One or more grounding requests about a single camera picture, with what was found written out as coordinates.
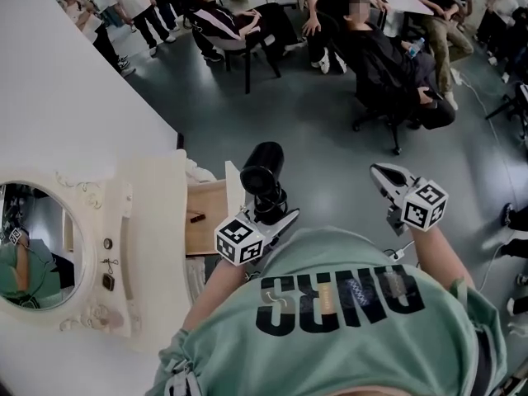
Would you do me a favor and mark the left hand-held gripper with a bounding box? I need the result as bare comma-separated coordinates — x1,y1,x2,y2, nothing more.
214,205,301,268

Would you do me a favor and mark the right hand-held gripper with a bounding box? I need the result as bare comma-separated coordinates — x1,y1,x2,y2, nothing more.
370,162,450,237

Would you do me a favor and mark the black hair dryer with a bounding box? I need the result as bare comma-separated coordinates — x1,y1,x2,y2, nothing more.
238,141,289,225

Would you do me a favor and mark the wooden drawer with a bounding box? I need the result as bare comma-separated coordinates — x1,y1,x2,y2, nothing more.
184,158,249,259

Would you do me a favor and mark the person's left forearm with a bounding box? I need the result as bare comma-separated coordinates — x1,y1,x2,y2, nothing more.
181,257,251,334

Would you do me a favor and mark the person's right forearm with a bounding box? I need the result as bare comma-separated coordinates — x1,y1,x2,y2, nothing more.
411,224,476,293

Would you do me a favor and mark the black office chair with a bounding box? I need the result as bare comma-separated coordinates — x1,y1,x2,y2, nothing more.
351,6,403,156

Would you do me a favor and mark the white ornate dressing table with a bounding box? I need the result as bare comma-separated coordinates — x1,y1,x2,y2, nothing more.
0,148,208,354

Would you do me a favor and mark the clear water bottle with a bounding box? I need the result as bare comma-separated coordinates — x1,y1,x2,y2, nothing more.
407,37,427,59

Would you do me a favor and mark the person's green printed t-shirt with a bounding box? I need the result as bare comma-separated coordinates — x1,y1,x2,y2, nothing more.
156,225,509,396

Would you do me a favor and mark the black wooden chair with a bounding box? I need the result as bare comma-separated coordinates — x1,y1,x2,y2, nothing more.
190,2,290,95

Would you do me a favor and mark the oval mirror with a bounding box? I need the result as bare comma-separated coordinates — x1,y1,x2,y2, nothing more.
0,179,98,311

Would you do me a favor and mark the white floor cable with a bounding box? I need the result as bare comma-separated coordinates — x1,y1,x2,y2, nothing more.
451,67,528,148

